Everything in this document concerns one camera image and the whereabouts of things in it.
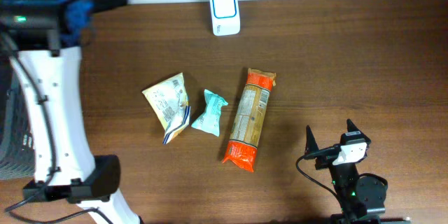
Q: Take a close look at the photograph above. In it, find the orange long cracker package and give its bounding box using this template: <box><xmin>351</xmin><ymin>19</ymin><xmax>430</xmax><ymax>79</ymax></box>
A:
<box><xmin>222</xmin><ymin>69</ymin><xmax>277</xmax><ymax>172</ymax></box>

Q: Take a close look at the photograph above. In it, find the mint green snack packet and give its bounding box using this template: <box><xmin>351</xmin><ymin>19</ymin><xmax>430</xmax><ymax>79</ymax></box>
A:
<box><xmin>192</xmin><ymin>90</ymin><xmax>228</xmax><ymax>137</ymax></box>

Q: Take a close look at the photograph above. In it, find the yellow white snack bag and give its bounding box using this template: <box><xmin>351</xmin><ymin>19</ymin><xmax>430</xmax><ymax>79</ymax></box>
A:
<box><xmin>142</xmin><ymin>73</ymin><xmax>191</xmax><ymax>145</ymax></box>

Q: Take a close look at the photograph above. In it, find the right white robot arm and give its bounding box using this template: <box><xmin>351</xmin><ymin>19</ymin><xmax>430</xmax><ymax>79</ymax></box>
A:
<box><xmin>299</xmin><ymin>119</ymin><xmax>388</xmax><ymax>223</ymax></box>

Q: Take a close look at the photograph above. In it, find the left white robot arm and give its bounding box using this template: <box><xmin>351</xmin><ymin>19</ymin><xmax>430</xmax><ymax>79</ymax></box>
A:
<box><xmin>1</xmin><ymin>0</ymin><xmax>141</xmax><ymax>223</ymax></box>

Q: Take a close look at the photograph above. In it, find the white barcode scanner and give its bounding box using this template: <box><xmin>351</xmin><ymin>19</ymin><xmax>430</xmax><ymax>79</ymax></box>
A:
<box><xmin>209</xmin><ymin>0</ymin><xmax>241</xmax><ymax>36</ymax></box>

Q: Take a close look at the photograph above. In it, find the grey plastic mesh basket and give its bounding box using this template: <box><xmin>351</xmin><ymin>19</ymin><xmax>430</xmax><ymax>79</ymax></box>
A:
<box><xmin>1</xmin><ymin>72</ymin><xmax>35</xmax><ymax>180</ymax></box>

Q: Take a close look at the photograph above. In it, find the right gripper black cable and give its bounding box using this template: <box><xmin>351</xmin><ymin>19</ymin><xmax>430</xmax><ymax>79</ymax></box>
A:
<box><xmin>295</xmin><ymin>145</ymin><xmax>351</xmax><ymax>218</ymax></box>

